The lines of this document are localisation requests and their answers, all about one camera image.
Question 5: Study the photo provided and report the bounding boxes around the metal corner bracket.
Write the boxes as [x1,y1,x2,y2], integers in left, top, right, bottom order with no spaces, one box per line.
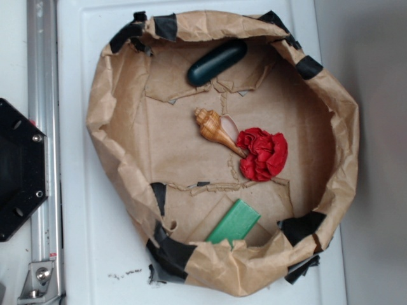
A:
[17,261,59,304]

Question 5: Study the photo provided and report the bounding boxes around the tan spiral conch shell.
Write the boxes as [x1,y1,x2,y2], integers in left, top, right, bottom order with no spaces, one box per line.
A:
[194,108,247,158]

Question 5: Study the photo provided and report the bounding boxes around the green rectangular block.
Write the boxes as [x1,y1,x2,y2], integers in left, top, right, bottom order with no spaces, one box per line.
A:
[206,199,261,247]

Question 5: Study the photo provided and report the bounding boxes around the red crumpled fabric flower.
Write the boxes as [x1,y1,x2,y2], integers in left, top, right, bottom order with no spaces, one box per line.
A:
[237,128,288,182]

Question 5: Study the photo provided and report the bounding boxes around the aluminium extrusion rail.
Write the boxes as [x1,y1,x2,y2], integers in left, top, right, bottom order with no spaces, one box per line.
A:
[27,1,66,304]

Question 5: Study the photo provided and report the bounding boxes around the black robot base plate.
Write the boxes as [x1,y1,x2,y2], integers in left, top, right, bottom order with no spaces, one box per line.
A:
[1,98,48,242]

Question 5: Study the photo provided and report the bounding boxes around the brown paper bag bin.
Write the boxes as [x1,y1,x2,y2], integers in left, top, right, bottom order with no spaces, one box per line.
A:
[86,11,359,297]

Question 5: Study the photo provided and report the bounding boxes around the dark green oblong case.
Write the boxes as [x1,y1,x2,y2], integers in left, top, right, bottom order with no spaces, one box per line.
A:
[187,39,247,87]

